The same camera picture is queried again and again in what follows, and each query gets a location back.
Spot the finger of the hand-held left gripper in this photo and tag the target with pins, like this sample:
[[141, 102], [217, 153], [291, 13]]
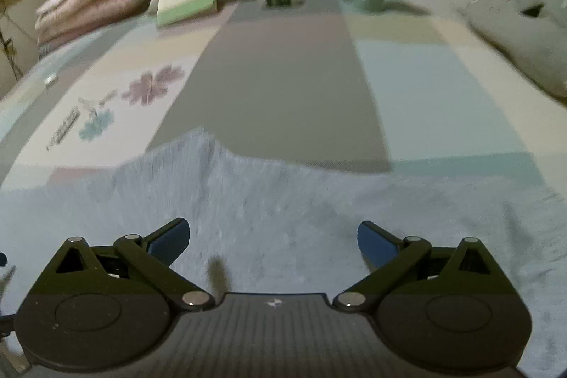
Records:
[[2, 259], [5, 324]]

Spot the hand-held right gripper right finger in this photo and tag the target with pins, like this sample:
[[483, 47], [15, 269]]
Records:
[[376, 246]]

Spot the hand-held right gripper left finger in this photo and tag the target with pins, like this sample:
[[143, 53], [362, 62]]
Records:
[[170, 243]]

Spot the small white case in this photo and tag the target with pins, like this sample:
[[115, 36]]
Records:
[[51, 79]]

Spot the grey plush cushion with hole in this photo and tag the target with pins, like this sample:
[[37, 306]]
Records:
[[518, 32]]

